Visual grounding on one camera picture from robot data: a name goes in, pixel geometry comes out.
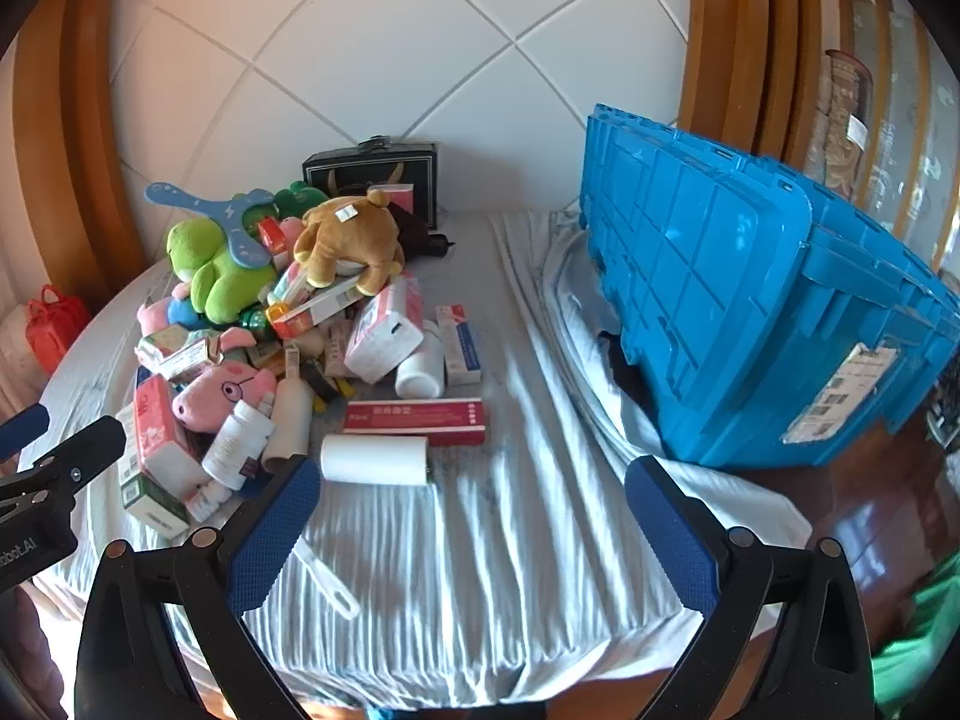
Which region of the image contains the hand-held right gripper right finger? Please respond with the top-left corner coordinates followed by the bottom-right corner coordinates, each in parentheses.
top-left (624, 454), bottom-right (878, 720)

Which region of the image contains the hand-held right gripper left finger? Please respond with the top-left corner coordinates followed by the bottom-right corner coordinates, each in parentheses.
top-left (73, 456), bottom-right (323, 720)

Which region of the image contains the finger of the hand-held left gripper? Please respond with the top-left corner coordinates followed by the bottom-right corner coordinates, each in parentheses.
top-left (0, 415), bottom-right (128, 518)
top-left (0, 403), bottom-right (52, 462)

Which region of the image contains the long red box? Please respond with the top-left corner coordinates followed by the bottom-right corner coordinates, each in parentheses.
top-left (343, 399), bottom-right (487, 447)

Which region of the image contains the blue plastic crate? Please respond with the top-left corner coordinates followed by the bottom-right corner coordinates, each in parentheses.
top-left (577, 101), bottom-right (960, 470)

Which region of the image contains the pink white tissue pack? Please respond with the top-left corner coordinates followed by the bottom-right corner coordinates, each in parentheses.
top-left (343, 274), bottom-right (427, 383)
top-left (116, 375), bottom-right (211, 500)

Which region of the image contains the green white box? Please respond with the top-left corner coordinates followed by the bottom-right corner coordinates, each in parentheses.
top-left (122, 472), bottom-right (192, 541)

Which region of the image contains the red bag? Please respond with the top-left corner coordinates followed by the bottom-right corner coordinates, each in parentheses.
top-left (26, 283), bottom-right (92, 376)

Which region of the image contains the cream cylinder bottle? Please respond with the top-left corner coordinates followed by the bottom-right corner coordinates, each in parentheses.
top-left (262, 382), bottom-right (314, 473)

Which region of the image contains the white lint roller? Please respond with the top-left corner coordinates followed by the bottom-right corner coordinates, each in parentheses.
top-left (289, 435), bottom-right (432, 622)

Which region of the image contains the beige box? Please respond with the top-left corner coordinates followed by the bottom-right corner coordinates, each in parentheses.
top-left (135, 334), bottom-right (211, 380)

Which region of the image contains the pink pig plush with glasses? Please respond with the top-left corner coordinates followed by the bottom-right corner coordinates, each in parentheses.
top-left (172, 356), bottom-right (278, 432)

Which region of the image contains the black yellow item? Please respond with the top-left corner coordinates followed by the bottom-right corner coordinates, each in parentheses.
top-left (304, 360), bottom-right (353, 410)

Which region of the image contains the white striped bed sheet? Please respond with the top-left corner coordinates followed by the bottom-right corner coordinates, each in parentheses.
top-left (15, 206), bottom-right (815, 713)

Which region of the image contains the white plastic bottle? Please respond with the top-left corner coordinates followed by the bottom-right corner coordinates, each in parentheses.
top-left (394, 319), bottom-right (445, 400)

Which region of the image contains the light green frog plush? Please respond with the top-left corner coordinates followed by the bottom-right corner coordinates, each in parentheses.
top-left (166, 219), bottom-right (278, 327)

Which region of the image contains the white box with blue stripe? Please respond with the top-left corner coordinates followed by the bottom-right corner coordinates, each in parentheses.
top-left (435, 304), bottom-right (483, 387)

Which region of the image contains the green cloth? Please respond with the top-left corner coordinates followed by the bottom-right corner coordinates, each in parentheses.
top-left (870, 551), bottom-right (960, 717)

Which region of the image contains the blue fan-shaped toy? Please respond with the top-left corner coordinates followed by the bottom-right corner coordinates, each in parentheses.
top-left (145, 181), bottom-right (280, 271)

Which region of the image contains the brown teddy bear plush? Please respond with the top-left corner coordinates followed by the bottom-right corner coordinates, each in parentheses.
top-left (292, 190), bottom-right (406, 295)

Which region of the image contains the dark brown plush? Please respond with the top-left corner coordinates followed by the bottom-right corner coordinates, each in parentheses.
top-left (394, 206), bottom-right (458, 260)

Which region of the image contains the dark green plush toy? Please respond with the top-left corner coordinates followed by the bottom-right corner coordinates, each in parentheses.
top-left (274, 181), bottom-right (331, 218)

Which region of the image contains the small pink box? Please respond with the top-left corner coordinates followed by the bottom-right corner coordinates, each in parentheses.
top-left (369, 184), bottom-right (416, 215)

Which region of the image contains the black gift bag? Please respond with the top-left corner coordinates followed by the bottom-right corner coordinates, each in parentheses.
top-left (302, 136), bottom-right (440, 233)

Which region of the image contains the patterned rolled carpet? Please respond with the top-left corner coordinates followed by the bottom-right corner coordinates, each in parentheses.
top-left (806, 49), bottom-right (875, 200)

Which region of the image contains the white padded wooden headboard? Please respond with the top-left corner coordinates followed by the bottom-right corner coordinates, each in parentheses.
top-left (15, 0), bottom-right (811, 293)

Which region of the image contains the frosted glass door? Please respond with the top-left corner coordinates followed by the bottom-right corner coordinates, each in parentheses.
top-left (832, 0), bottom-right (960, 271)

